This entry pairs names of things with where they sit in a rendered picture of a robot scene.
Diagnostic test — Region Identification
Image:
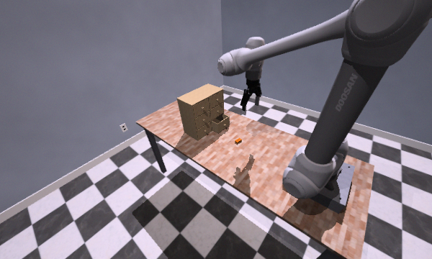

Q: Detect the light wooden chest of drawers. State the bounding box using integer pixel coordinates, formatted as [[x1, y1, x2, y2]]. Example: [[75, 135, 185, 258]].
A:
[[177, 84, 224, 141]]

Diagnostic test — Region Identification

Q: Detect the brown wooden drawer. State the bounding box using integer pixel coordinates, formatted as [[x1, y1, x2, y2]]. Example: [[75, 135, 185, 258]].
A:
[[195, 111, 210, 129], [210, 103, 223, 120], [210, 91, 223, 108], [193, 98, 210, 117], [211, 113, 230, 133], [197, 122, 211, 140]]

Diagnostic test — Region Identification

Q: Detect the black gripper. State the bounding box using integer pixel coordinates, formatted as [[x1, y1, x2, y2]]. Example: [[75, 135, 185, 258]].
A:
[[240, 79, 261, 115]]

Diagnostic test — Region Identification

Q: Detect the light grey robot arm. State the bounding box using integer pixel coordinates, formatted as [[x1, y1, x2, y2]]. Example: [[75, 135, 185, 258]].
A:
[[217, 0, 432, 199]]

